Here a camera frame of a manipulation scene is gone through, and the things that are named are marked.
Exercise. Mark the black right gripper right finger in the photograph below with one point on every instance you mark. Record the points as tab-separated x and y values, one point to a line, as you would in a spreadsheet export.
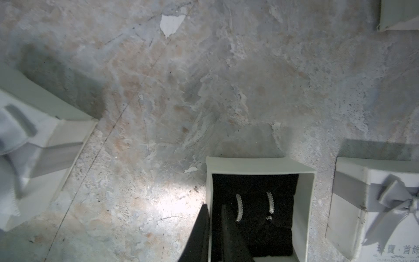
234	248

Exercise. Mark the white gift box left bow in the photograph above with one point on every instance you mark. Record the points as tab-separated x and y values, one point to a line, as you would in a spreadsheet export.
41	138

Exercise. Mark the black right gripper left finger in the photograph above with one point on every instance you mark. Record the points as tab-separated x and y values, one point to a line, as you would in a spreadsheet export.
196	249

